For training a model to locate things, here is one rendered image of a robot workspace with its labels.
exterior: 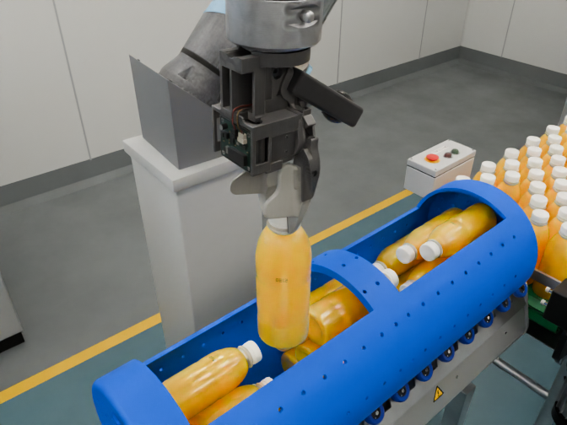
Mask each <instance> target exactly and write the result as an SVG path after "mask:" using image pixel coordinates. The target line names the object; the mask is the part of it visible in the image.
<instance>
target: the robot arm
mask: <svg viewBox="0 0 567 425"><path fill-rule="evenodd" d="M336 2H337V0H213V1H212V2H211V3H210V4H209V6H208V7H207V9H206V10H205V11H204V12H203V14H202V17H201V18H200V19H199V21H198V22H197V25H196V26H195V28H194V30H193V31H192V33H191V34H190V36H189V38H188V39H187V41H186V43H185V45H184V46H183V48H182V49H181V51H180V53H179V54H178V55H177V56H176V57H175V58H173V59H172V60H171V61H170V62H168V63H167V64H166V65H164V66H163V67H162V68H161V70H160V71H159V74H160V75H161V76H163V77H164V78H166V79H168V80H171V81H172V83H174V84H175V85H177V86H178V87H180V88H181V89H184V90H185V91H186V92H187V93H189V94H191V95H192V96H194V97H196V98H197V99H199V100H201V101H202V102H203V103H204V104H206V105H208V106H210V107H211V108H212V119H213V151H214V152H218V151H220V150H221V155H223V156H224V157H226V158H227V159H228V160H230V161H231V162H233V163H234V164H236V165H238V166H239V167H241V168H242V169H243V170H244V171H243V172H242V173H241V174H240V175H238V176H237V177H236V178H234V179H233V180H232V181H231V184H230V191H231V193H232V194H234V195H245V194H258V198H259V202H260V206H261V209H262V214H263V215H264V217H265V218H268V219H274V218H287V225H288V234H292V233H294V232H295V231H296V229H297V228H298V227H299V226H300V224H301V222H302V220H303V218H304V216H305V214H306V212H307V210H308V207H309V205H310V203H311V198H312V197H313V196H314V194H315V191H316V186H317V182H318V180H319V176H320V169H321V161H320V154H319V150H318V140H319V139H318V137H316V129H315V124H316V122H315V120H314V118H313V116H312V114H311V108H310V107H307V103H308V104H310V105H313V106H314V107H316V108H317V109H319V110H321V113H322V114H323V115H324V117H325V118H326V119H327V120H328V121H330V122H333V123H341V122H343V123H345V124H347V125H348V126H351V127H354V126H356V124H357V122H358V121H359V118H360V117H361V115H362V114H363V111H364V110H363V108H362V107H361V106H359V105H357V104H355V103H354V102H353V100H352V98H351V96H350V95H349V94H348V93H346V92H344V91H342V90H333V89H331V88H330V87H328V86H326V85H325V84H324V83H322V82H320V81H319V80H317V79H316V78H313V77H312V76H311V75H310V74H311V71H312V66H311V65H310V64H309V61H310V59H311V47H312V46H315V45H316V44H317V43H318V42H319V41H320V40H321V29H322V26H323V24H324V23H325V21H326V19H327V17H328V15H329V13H330V12H331V11H332V8H333V7H334V5H335V3H336ZM220 100H221V103H220ZM217 118H220V125H219V128H220V140H218V135H217ZM293 159H294V162H293V164H291V163H286V164H283V163H285V162H288V161H290V160H293ZM282 164H283V165H282Z"/></svg>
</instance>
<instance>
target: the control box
mask: <svg viewBox="0 0 567 425"><path fill-rule="evenodd" d="M453 148H456V149H458V150H459V153H452V152H451V150H452V149H453ZM436 150H437V151H438V152H437V151H436ZM446 152H449V153H451V154H452V156H451V157H450V158H447V157H445V156H444V154H445V153H446ZM430 153H433V154H436V155H438V156H439V159H438V160H436V161H430V160H428V159H427V158H426V155H427V154H430ZM475 153H476V150H474V149H471V148H468V147H466V146H463V145H461V144H459V143H455V142H453V141H451V140H449V139H448V140H446V141H444V142H442V143H440V144H438V145H436V146H434V147H432V148H429V149H427V150H425V151H423V152H422V153H419V154H417V155H415V156H413V157H412V158H410V159H408V166H407V170H406V176H405V182H404V188H405V189H407V190H409V191H411V192H413V193H415V194H417V195H419V196H421V197H425V196H426V195H428V194H429V193H430V192H432V191H434V190H436V189H438V188H440V187H442V186H443V185H445V184H447V183H449V182H452V181H455V180H456V177H457V176H458V175H465V176H467V177H469V178H470V174H471V171H472V167H473V160H474V156H475Z"/></svg>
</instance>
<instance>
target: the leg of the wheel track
mask: <svg viewBox="0 0 567 425"><path fill-rule="evenodd" d="M475 388H476V385H474V384H473V383H472V382H470V383H469V384H468V385H467V386H466V387H465V388H464V389H463V390H462V391H461V392H460V393H459V394H458V395H457V396H455V397H454V398H453V399H452V400H451V401H450V402H449V403H448V404H447V405H446V406H445V410H444V414H443V417H442V420H441V424H440V425H463V424H464V422H465V419H466V416H467V412H468V409H469V407H470V404H471V401H472V398H473V393H474V391H475Z"/></svg>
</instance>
